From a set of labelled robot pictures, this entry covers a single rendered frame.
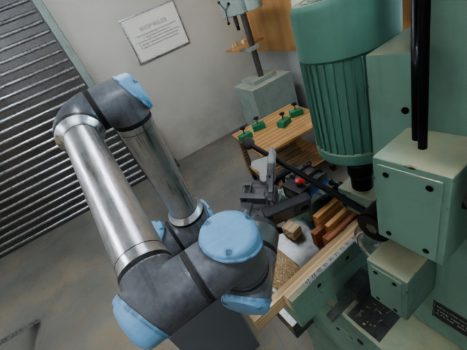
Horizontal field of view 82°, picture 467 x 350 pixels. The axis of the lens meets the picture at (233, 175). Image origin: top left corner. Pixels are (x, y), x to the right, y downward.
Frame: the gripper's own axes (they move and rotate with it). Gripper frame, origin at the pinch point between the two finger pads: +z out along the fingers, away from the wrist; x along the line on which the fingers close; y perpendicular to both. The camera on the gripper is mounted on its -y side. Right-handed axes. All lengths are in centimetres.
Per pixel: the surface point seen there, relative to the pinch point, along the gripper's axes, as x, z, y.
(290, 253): 20.1, -14.0, -2.8
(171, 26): 22, 253, 149
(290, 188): 11.5, 2.7, -2.0
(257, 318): 14.3, -33.7, 2.6
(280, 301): 15.1, -29.0, -1.9
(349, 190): 5.6, -3.0, -17.7
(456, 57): -34.2, -19.3, -24.7
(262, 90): 81, 197, 46
